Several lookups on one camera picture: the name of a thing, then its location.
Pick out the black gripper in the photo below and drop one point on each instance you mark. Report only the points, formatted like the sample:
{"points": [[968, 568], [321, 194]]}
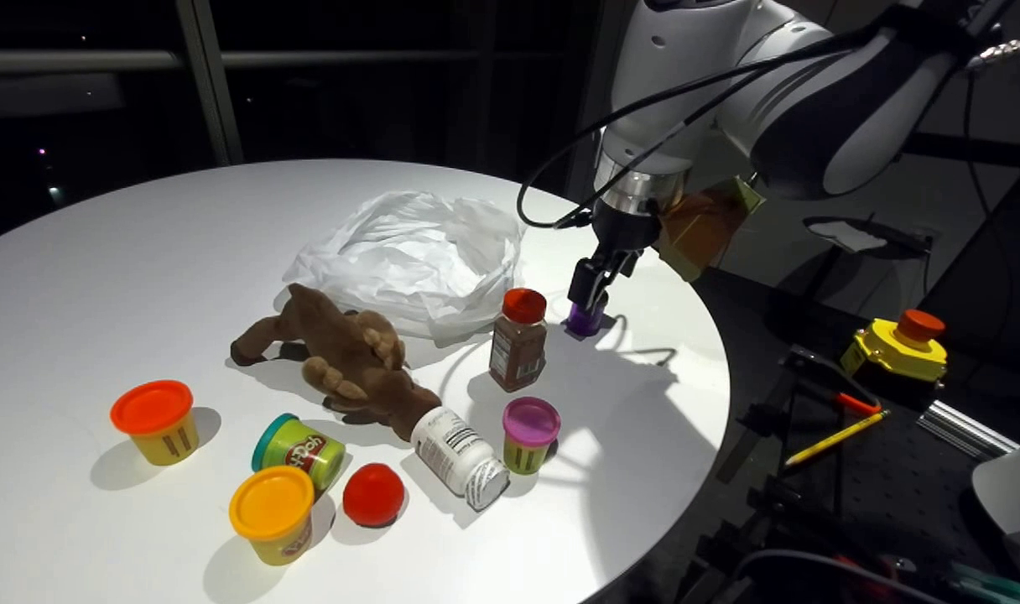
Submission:
{"points": [[625, 232]]}

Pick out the brown spice bottle red cap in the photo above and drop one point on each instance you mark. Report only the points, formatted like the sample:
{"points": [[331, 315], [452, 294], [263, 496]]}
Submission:
{"points": [[517, 341]]}

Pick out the green yellow toy fruit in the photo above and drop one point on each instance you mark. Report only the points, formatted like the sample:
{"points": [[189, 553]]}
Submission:
{"points": [[528, 431]]}

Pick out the clear jar white lid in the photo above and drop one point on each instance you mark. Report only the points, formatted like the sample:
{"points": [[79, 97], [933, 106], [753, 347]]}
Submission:
{"points": [[461, 458]]}

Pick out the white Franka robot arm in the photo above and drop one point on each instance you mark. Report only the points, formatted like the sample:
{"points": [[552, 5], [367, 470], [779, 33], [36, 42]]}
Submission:
{"points": [[688, 69]]}

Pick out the clear white plastic bag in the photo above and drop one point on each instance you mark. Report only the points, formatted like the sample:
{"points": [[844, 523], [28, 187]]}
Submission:
{"points": [[412, 256]]}

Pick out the white paper sheet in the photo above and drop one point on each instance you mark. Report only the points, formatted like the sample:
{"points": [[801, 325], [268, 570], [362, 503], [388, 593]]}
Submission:
{"points": [[848, 236]]}

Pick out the brown plush toy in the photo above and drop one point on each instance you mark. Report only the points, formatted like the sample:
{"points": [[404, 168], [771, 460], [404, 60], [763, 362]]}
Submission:
{"points": [[343, 354]]}

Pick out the yellow pencil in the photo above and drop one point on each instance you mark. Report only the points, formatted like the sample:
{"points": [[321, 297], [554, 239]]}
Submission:
{"points": [[833, 437]]}

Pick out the yellow emergency stop button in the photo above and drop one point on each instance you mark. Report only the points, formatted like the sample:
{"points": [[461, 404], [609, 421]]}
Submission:
{"points": [[900, 351]]}

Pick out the green play-doh tub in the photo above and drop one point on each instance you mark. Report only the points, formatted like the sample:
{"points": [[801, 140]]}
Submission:
{"points": [[296, 447]]}

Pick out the play-doh tub yellow lid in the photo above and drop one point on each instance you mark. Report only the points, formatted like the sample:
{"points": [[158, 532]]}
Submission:
{"points": [[272, 507]]}

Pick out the play-doh tub orange lid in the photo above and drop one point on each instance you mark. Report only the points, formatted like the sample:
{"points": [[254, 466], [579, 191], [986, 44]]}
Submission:
{"points": [[157, 417]]}

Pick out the white rounded housing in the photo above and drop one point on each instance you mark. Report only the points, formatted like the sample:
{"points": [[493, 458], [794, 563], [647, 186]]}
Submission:
{"points": [[1014, 492]]}

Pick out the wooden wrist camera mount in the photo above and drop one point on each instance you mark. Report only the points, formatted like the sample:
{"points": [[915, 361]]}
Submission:
{"points": [[700, 228]]}

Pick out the aluminium profile rail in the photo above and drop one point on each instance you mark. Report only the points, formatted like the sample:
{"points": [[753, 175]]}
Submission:
{"points": [[968, 426]]}

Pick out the grey window frame post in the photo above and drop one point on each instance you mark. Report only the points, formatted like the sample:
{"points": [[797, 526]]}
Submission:
{"points": [[208, 78]]}

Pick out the grey window frame rail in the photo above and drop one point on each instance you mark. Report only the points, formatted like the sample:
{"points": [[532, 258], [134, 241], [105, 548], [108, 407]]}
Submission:
{"points": [[85, 60]]}

